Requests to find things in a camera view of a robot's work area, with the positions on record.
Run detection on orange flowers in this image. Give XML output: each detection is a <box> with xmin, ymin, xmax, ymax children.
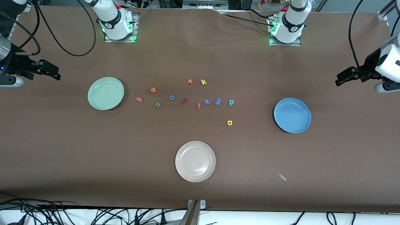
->
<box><xmin>258</xmin><ymin>0</ymin><xmax>282</xmax><ymax>8</ymax></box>

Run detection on black cable at arm base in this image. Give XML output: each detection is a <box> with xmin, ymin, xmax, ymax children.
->
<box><xmin>223</xmin><ymin>9</ymin><xmax>272</xmax><ymax>27</ymax></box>

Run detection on metal table edge bracket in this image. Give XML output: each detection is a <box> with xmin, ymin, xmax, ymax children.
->
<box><xmin>179</xmin><ymin>200</ymin><xmax>206</xmax><ymax>225</ymax></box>

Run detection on grey metal box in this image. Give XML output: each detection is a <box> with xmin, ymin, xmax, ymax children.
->
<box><xmin>183</xmin><ymin>0</ymin><xmax>228</xmax><ymax>10</ymax></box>

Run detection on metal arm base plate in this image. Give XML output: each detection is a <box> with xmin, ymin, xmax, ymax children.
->
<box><xmin>104</xmin><ymin>12</ymin><xmax>138</xmax><ymax>43</ymax></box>
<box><xmin>268</xmin><ymin>17</ymin><xmax>302</xmax><ymax>47</ymax></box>

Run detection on green plate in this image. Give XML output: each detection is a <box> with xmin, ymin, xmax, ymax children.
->
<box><xmin>87</xmin><ymin>77</ymin><xmax>125</xmax><ymax>111</ymax></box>

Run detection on brown table cover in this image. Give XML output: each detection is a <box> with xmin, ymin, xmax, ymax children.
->
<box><xmin>0</xmin><ymin>5</ymin><xmax>400</xmax><ymax>213</ymax></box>

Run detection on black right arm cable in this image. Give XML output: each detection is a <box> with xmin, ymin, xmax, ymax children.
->
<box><xmin>0</xmin><ymin>0</ymin><xmax>97</xmax><ymax>57</ymax></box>

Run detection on blue plate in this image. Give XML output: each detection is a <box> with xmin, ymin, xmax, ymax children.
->
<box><xmin>274</xmin><ymin>98</ymin><xmax>312</xmax><ymax>134</ymax></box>

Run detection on beige plate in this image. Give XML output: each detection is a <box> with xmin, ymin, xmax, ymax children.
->
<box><xmin>175</xmin><ymin>141</ymin><xmax>216</xmax><ymax>183</ymax></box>

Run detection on tangled black cables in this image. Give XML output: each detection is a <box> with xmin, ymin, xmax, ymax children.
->
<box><xmin>0</xmin><ymin>192</ymin><xmax>188</xmax><ymax>225</ymax></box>

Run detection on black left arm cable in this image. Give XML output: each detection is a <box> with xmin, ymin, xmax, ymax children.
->
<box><xmin>348</xmin><ymin>0</ymin><xmax>400</xmax><ymax>68</ymax></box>

